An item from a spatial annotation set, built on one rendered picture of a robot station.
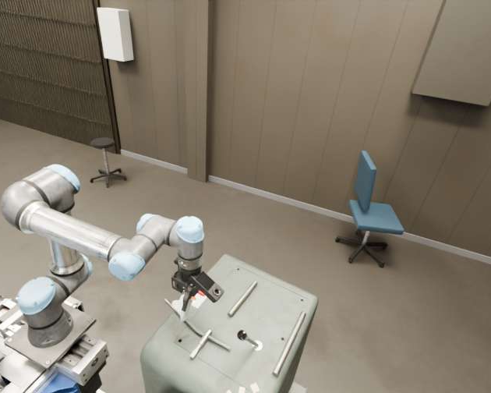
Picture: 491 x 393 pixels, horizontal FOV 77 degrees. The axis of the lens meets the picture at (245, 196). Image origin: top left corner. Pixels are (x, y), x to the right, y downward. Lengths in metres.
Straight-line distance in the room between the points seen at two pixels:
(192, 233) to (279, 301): 0.63
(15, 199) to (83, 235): 0.23
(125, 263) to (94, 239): 0.12
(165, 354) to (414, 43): 3.19
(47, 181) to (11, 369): 0.78
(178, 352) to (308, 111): 3.00
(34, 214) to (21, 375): 0.73
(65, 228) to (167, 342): 0.56
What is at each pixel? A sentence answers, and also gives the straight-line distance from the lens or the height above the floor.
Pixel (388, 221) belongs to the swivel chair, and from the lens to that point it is 3.46.
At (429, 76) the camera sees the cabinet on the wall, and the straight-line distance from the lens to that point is 3.29.
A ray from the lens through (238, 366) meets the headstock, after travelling 1.20.
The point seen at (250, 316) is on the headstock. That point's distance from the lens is 1.31.
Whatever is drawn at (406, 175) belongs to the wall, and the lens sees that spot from 3.85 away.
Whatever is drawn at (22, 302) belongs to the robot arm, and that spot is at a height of 1.38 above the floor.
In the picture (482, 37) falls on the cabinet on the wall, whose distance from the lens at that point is 3.30.
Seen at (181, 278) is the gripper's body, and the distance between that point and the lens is 1.03.
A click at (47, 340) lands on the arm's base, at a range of 1.46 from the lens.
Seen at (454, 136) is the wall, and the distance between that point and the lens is 3.73.
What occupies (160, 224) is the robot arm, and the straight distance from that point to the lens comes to 0.92.
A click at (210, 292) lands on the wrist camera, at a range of 0.99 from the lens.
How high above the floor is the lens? 2.31
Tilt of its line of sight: 33 degrees down
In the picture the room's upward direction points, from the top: 6 degrees clockwise
